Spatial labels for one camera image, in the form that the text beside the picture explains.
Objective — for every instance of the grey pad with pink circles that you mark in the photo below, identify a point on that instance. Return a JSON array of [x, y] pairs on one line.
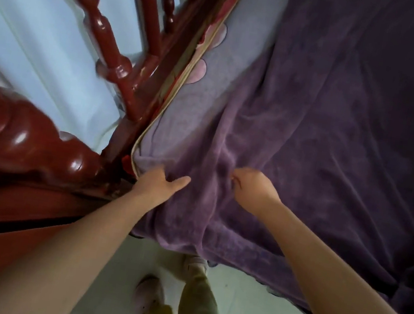
[[221, 70]]

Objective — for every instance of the person's right hand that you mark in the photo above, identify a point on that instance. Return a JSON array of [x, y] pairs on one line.
[[256, 191]]

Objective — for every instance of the person's right forearm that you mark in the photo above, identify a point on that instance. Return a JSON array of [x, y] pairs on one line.
[[345, 297]]

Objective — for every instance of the person's left hand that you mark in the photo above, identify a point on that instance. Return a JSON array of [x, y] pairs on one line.
[[155, 192]]

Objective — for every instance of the person's shoe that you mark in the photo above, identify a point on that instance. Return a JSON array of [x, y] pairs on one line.
[[196, 267], [149, 291]]

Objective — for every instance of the red wooden bed frame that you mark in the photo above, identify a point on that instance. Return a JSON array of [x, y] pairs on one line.
[[15, 142]]

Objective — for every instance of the person's left forearm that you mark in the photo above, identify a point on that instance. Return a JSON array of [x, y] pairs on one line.
[[54, 267]]

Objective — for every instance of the purple plush bed sheet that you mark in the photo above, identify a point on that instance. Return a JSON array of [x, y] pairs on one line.
[[335, 125]]

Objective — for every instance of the pale mosquito net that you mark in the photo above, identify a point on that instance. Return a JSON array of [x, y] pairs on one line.
[[33, 35]]

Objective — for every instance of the person's left shoe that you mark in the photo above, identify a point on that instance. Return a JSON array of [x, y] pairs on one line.
[[149, 291]]

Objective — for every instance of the green trousers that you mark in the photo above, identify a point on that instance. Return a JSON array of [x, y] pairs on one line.
[[200, 312]]

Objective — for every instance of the person's right shoe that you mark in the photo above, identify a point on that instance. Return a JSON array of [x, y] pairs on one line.
[[196, 267]]

